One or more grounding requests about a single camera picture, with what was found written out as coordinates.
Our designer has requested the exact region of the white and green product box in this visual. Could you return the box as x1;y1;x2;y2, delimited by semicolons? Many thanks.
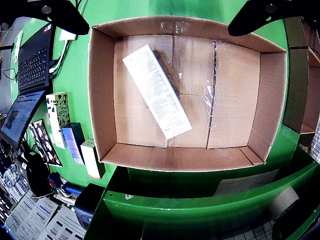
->
79;138;107;181

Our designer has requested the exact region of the white charger with cable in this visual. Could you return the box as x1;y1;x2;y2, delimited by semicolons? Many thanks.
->
48;29;78;76

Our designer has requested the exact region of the black boxy device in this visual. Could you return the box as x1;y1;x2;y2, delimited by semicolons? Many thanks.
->
74;182;106;231

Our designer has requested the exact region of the large shallow cardboard tray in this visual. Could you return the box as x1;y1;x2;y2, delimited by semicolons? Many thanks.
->
87;15;288;173

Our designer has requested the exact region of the black rounded object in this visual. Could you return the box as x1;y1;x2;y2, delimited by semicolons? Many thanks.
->
25;151;52;198

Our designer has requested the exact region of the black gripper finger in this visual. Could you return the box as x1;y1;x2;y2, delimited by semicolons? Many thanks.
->
0;0;90;36
227;0;320;37

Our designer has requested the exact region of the black floral flat box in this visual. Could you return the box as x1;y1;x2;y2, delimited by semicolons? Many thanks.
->
27;119;63;168

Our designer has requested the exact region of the black laptop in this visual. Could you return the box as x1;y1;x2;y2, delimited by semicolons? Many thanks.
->
0;22;58;151

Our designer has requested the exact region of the cream box with black drawings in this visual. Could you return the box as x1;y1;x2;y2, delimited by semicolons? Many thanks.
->
45;91;72;150

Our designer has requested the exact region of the grey tape roll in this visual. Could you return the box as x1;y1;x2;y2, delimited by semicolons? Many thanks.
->
268;186;301;221

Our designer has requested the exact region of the blue crate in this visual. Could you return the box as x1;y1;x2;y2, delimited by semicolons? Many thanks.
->
309;122;320;165

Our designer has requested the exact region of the printed white paper sheet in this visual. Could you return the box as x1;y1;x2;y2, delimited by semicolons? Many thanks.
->
4;193;60;240
37;204;87;240

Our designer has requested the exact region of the white printed product box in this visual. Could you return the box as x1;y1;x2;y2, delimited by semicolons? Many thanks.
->
121;44;193;141

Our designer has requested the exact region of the blue gradient product box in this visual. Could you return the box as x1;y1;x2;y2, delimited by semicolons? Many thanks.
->
61;121;86;166

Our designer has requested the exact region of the blue cylindrical object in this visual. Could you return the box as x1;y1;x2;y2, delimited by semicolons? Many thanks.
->
62;181;85;196

